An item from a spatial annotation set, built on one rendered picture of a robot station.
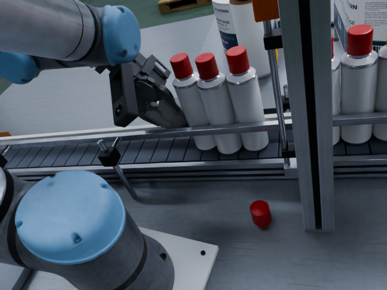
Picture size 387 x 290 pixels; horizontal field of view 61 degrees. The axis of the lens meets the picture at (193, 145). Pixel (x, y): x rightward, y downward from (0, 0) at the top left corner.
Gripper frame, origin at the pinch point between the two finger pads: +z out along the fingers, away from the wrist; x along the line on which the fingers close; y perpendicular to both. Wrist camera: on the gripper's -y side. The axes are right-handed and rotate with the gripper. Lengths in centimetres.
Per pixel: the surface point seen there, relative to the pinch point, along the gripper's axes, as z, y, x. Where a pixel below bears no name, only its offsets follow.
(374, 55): 7.2, -0.1, -34.8
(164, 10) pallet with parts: 7, 342, 165
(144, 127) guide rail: -3.8, 4.1, 10.5
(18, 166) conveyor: -18.3, -2.9, 42.7
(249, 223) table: 15.7, -14.9, -6.4
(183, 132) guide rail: -1.2, -4.0, -3.2
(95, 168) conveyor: -6.0, -4.7, 21.8
